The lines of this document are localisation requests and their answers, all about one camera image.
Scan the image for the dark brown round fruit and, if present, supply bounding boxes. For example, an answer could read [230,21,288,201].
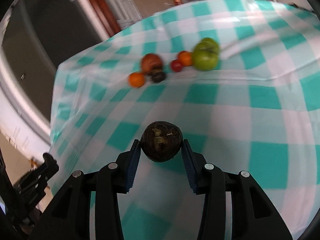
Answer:
[140,121,183,163]

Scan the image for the orange tangerine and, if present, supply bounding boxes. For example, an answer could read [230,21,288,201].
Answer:
[128,72,145,88]

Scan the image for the green tomato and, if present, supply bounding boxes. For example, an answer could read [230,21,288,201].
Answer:
[201,37,219,47]
[191,41,220,71]

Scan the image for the teal pink checkered tablecloth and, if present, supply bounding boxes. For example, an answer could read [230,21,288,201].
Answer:
[50,0,319,239]

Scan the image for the dark wrinkled small fruit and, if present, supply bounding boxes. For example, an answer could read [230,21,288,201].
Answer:
[150,69,167,83]

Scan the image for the red cherry tomato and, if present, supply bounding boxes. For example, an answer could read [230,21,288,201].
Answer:
[170,59,184,73]

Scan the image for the dark red pomegranate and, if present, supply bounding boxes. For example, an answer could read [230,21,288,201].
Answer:
[140,53,163,75]

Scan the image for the small orange behind tomato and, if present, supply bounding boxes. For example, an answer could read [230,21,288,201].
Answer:
[177,50,193,67]

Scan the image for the dark grey refrigerator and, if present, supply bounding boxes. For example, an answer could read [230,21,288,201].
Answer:
[2,0,101,120]

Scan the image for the white cabinet doors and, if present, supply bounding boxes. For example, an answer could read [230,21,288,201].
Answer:
[105,0,143,30]

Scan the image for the wooden door frame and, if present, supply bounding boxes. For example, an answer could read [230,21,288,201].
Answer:
[89,0,121,37]

